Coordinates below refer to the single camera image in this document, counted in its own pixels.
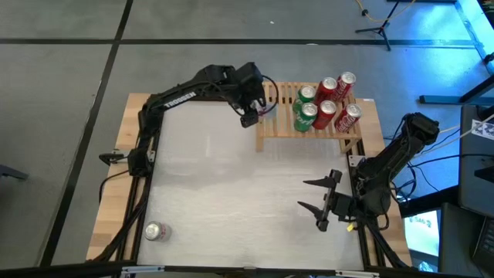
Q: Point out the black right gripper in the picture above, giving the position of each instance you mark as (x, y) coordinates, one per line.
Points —
(339, 206)

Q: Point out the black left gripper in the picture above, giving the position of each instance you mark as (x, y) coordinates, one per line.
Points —
(251, 85)

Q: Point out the green Sprite can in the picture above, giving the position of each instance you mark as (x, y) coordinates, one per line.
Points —
(306, 117)
(306, 94)

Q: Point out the red Coke Zero can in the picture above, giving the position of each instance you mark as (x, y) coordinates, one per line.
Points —
(325, 114)
(325, 89)

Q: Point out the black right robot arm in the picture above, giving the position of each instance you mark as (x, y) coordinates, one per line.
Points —
(386, 166)

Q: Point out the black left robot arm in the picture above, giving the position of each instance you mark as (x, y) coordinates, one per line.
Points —
(179, 99)

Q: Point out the wooden slatted shelf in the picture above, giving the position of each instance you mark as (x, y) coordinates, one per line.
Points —
(281, 127)

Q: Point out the computer monitor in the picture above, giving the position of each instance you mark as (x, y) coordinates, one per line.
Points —
(422, 231)

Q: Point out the black tripod stand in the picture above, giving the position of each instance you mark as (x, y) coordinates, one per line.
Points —
(382, 29)

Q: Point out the black computer tower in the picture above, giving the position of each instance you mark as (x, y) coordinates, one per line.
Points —
(455, 239)

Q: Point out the black T-shaped table base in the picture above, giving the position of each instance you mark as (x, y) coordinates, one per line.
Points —
(444, 100)

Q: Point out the black desk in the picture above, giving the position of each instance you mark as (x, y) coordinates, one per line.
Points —
(474, 173)

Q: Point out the black keyboard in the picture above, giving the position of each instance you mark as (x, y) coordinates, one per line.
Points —
(487, 239)

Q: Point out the white marker tag paper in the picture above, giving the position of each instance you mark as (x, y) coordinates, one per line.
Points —
(484, 130)

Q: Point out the grey object on floor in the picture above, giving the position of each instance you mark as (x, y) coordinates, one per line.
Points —
(11, 171)

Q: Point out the black aluminium table frame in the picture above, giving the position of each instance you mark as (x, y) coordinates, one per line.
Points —
(193, 98)

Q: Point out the silver metal bracket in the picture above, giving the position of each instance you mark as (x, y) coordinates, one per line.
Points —
(143, 269)
(357, 274)

